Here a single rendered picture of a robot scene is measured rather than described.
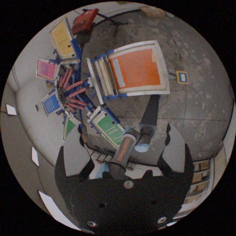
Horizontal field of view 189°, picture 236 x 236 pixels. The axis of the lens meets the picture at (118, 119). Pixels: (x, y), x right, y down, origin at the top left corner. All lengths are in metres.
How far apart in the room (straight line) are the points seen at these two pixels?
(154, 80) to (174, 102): 1.19
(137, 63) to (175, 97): 1.30
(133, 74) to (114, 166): 0.83
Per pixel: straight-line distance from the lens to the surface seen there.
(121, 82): 0.97
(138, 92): 0.89
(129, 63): 0.92
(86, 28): 1.32
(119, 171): 0.39
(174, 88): 1.89
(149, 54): 0.89
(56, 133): 4.87
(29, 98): 4.78
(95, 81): 1.07
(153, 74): 0.87
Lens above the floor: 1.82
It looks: 45 degrees down
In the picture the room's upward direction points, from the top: 140 degrees counter-clockwise
